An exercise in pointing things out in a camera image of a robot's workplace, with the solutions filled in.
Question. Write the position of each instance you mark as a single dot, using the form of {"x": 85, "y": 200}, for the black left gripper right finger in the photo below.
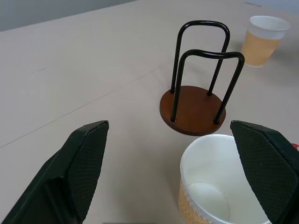
{"x": 264, "y": 161}

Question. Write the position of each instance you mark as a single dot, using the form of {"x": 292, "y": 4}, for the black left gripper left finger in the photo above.
{"x": 77, "y": 168}

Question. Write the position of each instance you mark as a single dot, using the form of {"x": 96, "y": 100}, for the orange ribbed paper cup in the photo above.
{"x": 219, "y": 179}
{"x": 261, "y": 44}

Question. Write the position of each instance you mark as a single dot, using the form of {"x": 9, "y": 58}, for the red and white object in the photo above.
{"x": 296, "y": 146}

